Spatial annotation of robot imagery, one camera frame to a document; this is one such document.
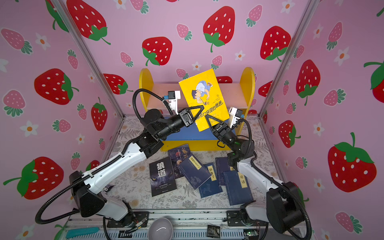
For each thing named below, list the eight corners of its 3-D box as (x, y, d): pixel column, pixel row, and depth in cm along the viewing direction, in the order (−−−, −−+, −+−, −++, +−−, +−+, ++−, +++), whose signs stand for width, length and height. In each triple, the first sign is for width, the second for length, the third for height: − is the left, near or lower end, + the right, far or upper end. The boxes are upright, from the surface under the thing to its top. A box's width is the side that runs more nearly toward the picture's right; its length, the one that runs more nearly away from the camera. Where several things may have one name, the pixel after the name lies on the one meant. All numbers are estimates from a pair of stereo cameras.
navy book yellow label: (195, 190, 85) (195, 186, 81) (178, 166, 95) (177, 162, 90) (210, 178, 90) (211, 174, 85) (192, 157, 99) (192, 152, 95)
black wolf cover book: (152, 196, 83) (151, 195, 81) (149, 164, 96) (148, 162, 93) (177, 189, 86) (176, 187, 83) (171, 159, 99) (170, 156, 96)
